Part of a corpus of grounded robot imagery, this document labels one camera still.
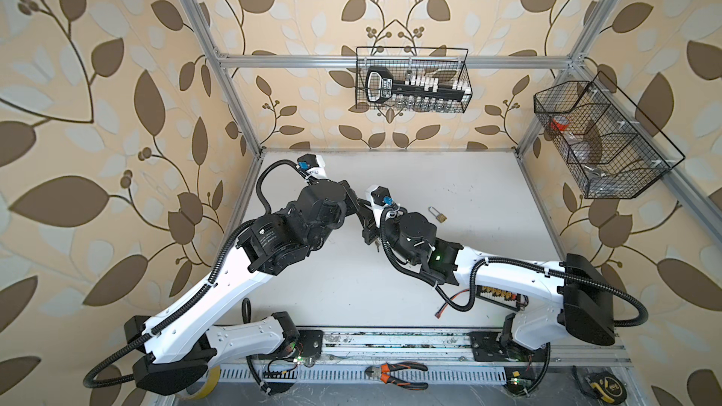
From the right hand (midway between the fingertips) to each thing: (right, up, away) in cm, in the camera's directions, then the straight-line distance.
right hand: (356, 203), depth 68 cm
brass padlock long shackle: (+28, -8, +31) cm, 43 cm away
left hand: (0, +5, -6) cm, 8 cm away
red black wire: (+23, -32, +12) cm, 42 cm away
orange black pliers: (+6, -43, +2) cm, 43 cm away
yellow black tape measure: (+60, -44, -2) cm, 74 cm away
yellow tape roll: (-35, -43, -2) cm, 55 cm away
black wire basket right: (+67, +14, +5) cm, 69 cm away
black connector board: (+41, -28, +12) cm, 51 cm away
